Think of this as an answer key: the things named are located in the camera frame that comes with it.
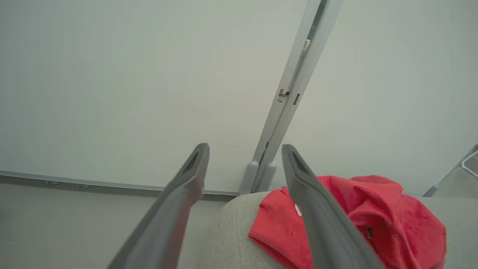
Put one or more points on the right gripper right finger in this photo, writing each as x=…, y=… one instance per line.
x=325, y=224

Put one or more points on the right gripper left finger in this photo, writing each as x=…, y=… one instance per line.
x=175, y=209

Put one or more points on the red shirt with white sleeves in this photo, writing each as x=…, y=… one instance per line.
x=392, y=209

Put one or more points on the grey fabric sofa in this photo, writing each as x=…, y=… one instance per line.
x=235, y=231

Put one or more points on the grey wall baseboard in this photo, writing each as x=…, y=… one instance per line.
x=93, y=185

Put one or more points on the grey slanted partition post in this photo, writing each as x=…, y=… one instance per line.
x=448, y=177

